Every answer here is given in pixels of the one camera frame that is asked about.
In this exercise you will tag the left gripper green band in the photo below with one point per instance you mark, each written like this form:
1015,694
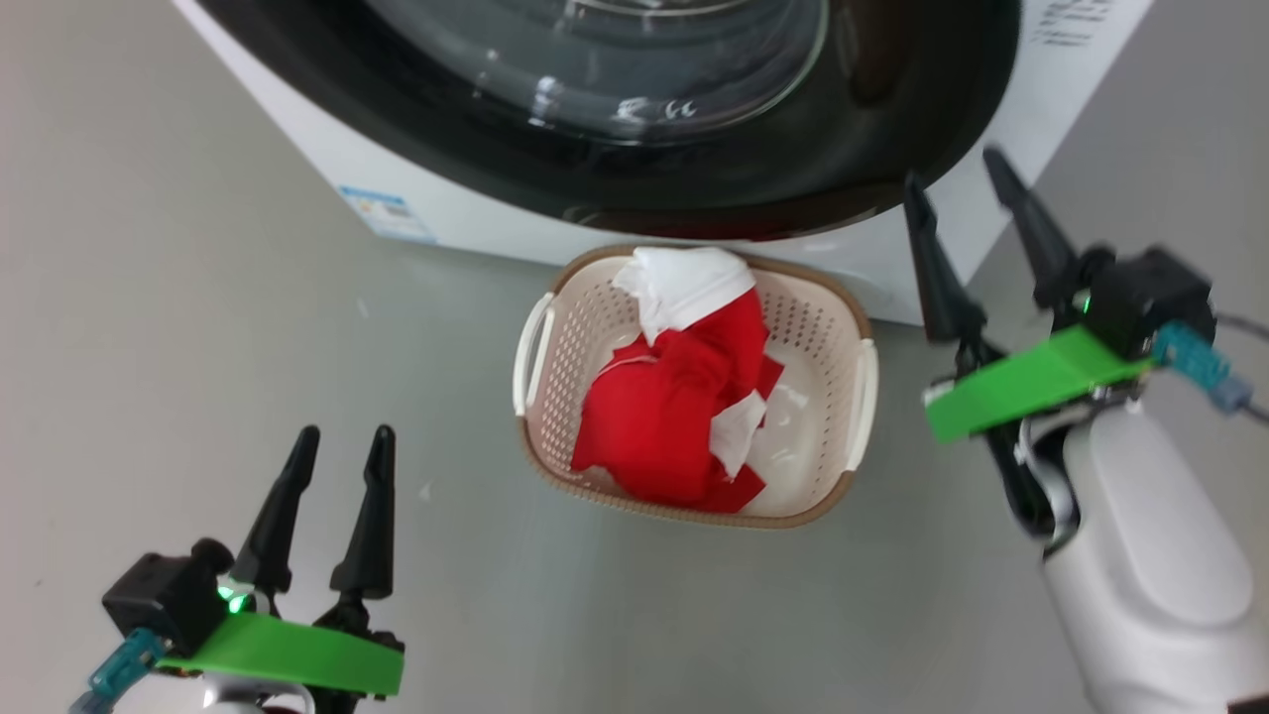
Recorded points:
297,654

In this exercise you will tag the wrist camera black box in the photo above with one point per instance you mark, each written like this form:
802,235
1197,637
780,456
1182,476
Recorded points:
1150,297
159,600

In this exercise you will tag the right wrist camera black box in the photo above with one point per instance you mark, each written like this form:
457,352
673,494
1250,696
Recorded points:
1150,297

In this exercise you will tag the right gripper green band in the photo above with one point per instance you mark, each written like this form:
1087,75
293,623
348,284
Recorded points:
1021,387

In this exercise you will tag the white front-load washing machine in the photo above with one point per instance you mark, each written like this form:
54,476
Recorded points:
991,238

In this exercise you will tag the small printed text label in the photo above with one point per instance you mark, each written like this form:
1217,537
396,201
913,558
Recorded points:
1071,22

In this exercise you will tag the red and white jersey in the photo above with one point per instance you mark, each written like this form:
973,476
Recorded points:
664,416

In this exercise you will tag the blue energy label sticker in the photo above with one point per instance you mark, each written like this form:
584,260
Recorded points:
389,215

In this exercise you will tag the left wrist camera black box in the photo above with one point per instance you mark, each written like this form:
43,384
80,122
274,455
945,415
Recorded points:
159,600

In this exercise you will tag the cream laundry basket brown rim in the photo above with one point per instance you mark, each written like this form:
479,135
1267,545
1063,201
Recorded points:
823,327

